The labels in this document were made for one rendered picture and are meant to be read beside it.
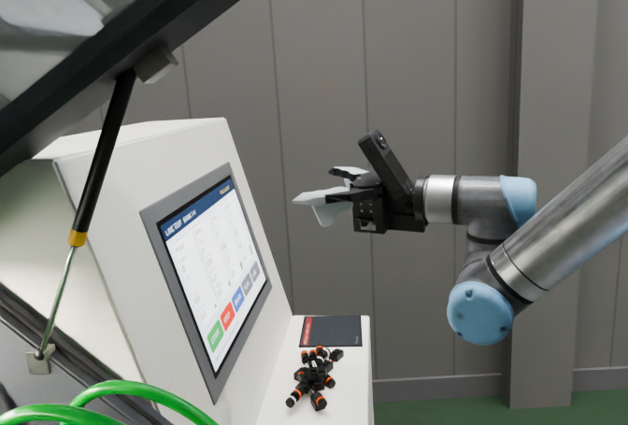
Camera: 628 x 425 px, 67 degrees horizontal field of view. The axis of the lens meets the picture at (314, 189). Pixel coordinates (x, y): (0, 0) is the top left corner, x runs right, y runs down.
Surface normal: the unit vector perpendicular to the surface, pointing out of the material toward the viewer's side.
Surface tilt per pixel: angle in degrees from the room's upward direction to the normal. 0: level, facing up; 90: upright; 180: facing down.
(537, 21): 90
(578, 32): 90
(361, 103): 90
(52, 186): 90
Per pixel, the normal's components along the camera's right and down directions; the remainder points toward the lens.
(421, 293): 0.00, 0.22
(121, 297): 0.95, -0.26
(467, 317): -0.44, 0.22
